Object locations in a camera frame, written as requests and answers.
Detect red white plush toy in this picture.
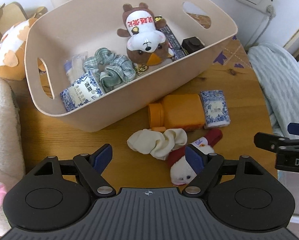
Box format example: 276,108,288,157
167,128,223,186

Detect green plaid scrunchie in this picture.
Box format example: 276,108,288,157
83,48,136,93

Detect clear packet white swabs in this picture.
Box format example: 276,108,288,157
64,51,88,83

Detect brown white cow plush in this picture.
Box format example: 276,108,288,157
117,2,174,66

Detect orange white plush toy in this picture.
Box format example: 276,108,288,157
0,17,48,81

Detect small black box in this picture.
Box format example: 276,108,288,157
181,36,205,54

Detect blue white tissue pack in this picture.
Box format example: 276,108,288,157
60,71,104,112
200,90,230,129

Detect orange plush block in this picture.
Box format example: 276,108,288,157
148,94,205,131

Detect white fluffy plush bag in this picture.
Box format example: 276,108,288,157
0,78,25,236

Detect wooden phone stand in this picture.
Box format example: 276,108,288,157
0,2,48,41

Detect black long star box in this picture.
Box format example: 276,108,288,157
151,16,186,64

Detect beige plastic storage bin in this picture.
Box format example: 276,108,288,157
24,0,238,132

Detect light striped cloth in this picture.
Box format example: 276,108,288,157
248,42,299,139

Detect white power cable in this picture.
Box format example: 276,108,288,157
244,4,276,48

